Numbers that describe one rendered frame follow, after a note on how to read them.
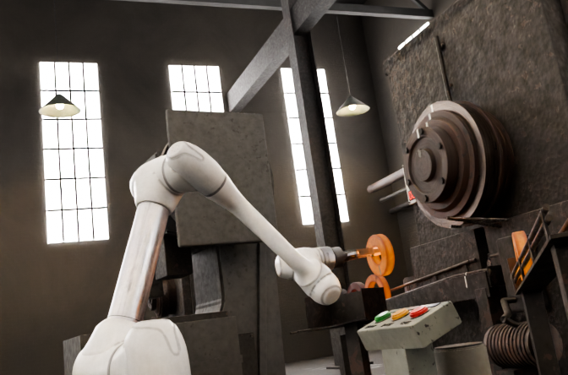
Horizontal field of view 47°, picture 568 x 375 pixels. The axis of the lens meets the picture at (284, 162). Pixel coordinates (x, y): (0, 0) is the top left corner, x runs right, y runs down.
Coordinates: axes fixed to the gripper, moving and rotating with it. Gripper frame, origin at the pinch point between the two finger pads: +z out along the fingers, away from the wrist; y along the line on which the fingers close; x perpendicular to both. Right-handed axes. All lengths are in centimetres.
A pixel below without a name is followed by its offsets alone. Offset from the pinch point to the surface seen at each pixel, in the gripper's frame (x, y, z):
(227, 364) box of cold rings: -39, -217, -1
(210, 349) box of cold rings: -28, -216, -12
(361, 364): -40.4, -24.0, -4.5
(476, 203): 7.7, 33.8, 21.8
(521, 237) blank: -9, 73, 1
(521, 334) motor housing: -35, 60, 4
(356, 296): -14.6, -34.8, 5.2
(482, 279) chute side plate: -17.4, 29.3, 19.9
